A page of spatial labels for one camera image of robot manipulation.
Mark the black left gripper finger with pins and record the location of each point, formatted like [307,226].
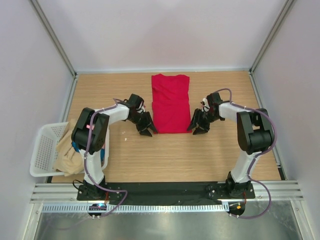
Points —
[145,132]
[150,123]

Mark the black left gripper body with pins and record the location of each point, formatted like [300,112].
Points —
[142,121]

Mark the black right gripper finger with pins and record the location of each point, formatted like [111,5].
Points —
[194,120]
[200,130]

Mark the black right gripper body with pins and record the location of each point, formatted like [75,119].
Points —
[203,119]

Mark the red polo shirt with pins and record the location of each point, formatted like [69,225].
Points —
[170,103]

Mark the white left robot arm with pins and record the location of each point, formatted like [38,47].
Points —
[90,136]

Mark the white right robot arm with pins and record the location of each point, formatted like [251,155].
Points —
[255,137]

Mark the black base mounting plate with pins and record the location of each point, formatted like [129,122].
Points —
[163,193]

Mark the blue t shirt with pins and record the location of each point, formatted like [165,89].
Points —
[102,151]

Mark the beige t shirt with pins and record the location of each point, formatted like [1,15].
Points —
[68,161]

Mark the white plastic laundry basket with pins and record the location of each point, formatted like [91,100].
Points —
[44,151]

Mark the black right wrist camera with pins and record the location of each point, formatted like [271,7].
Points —
[210,101]

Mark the white slotted cable duct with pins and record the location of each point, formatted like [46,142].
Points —
[100,208]

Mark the aluminium frame rail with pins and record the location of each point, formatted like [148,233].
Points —
[281,190]

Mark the left aluminium corner post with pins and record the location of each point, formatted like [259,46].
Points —
[52,35]

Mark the aluminium corner post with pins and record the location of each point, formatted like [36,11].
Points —
[52,35]
[280,19]

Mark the right aluminium corner post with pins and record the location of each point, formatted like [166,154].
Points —
[280,19]

